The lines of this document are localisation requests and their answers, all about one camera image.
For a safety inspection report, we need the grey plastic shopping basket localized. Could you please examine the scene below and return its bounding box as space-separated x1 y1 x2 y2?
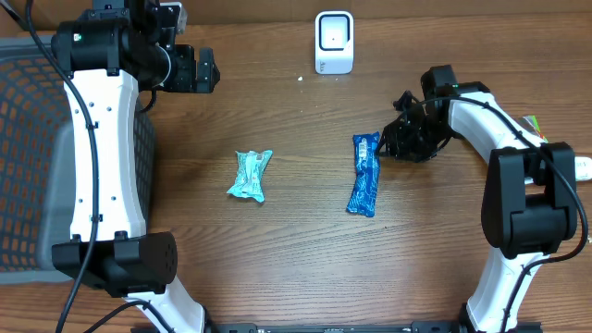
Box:
1 38 155 285

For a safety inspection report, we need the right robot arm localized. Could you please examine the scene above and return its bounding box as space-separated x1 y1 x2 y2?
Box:
376 65 591 332

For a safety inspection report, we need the white barcode scanner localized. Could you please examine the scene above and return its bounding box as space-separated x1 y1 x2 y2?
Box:
314 10 354 75

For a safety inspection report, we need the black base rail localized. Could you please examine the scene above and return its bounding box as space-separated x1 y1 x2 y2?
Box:
203 318 543 333

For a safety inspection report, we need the teal snack packet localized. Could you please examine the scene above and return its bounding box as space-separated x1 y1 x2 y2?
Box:
227 150 273 204

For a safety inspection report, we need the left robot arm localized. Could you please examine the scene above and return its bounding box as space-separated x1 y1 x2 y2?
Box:
51 1 219 332

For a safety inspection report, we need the white cosmetic tube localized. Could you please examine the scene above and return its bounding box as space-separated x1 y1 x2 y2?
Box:
574 156 592 181

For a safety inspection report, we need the blue snack packet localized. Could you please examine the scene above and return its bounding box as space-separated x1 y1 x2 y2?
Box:
346 132 380 217

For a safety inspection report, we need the green snack bag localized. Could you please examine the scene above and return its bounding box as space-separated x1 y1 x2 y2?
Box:
518 116 548 142

